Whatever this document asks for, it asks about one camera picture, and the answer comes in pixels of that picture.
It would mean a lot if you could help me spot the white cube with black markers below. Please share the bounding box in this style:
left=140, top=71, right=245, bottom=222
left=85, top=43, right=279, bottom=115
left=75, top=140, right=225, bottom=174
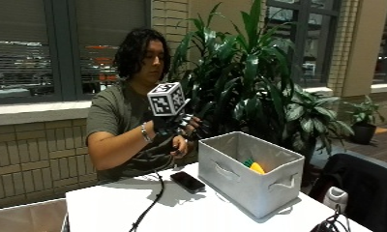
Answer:
left=145, top=81, right=187, bottom=118

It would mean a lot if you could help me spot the black smartphone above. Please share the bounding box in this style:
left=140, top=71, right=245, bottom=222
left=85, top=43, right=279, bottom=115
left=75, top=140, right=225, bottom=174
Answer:
left=169, top=170, right=207, bottom=194

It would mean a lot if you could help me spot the the person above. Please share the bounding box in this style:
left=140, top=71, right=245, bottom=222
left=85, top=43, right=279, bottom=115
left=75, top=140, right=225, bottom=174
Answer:
left=84, top=28, right=204, bottom=184

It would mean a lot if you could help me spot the yellow toy fruit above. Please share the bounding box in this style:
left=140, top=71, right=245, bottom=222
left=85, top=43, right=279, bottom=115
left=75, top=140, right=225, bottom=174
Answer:
left=249, top=161, right=267, bottom=175

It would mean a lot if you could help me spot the grey fabric storage box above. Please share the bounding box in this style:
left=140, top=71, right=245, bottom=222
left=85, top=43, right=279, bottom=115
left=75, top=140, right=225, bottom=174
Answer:
left=196, top=130, right=305, bottom=220

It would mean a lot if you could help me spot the tall dark green plant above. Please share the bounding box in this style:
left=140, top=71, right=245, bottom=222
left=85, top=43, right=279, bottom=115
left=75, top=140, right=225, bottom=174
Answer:
left=171, top=0, right=299, bottom=148

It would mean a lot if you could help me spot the variegated leafy plant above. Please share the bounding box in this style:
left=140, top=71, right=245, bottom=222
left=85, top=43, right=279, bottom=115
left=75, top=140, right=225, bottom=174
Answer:
left=283, top=82, right=356, bottom=158

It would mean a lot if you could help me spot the grey stone window sill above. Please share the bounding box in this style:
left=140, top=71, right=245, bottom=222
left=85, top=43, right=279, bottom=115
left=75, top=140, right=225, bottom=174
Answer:
left=0, top=100, right=95, bottom=128

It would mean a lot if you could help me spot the tall grey framed window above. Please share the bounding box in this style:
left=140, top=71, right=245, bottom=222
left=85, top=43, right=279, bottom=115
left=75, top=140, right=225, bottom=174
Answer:
left=264, top=0, right=342, bottom=89

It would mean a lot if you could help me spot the large grey framed window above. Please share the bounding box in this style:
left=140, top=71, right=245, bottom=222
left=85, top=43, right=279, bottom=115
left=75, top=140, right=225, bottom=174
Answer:
left=0, top=0, right=152, bottom=106

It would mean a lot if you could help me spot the white device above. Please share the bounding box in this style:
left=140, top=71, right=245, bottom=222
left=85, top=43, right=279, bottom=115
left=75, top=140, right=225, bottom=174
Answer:
left=323, top=186, right=349, bottom=215

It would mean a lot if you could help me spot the black plant pot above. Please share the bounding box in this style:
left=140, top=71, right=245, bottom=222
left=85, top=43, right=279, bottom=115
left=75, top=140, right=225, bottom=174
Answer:
left=350, top=123, right=377, bottom=146

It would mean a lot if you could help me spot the small potted plant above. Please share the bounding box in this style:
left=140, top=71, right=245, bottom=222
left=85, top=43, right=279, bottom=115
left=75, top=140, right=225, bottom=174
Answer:
left=344, top=96, right=387, bottom=128

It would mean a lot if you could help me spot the black chair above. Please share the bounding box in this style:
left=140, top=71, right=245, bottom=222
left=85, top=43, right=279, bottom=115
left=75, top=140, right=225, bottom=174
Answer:
left=308, top=152, right=387, bottom=232

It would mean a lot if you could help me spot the silver bracelet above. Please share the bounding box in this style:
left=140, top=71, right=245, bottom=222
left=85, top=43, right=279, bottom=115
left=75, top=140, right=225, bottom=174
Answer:
left=139, top=121, right=155, bottom=144

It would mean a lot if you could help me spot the black glove cable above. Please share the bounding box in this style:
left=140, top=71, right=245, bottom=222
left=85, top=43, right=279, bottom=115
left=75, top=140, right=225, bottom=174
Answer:
left=128, top=148, right=180, bottom=232

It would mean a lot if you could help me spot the bundle of black cables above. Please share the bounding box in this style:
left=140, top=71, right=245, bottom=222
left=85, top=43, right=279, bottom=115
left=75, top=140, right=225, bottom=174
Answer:
left=308, top=204, right=353, bottom=232

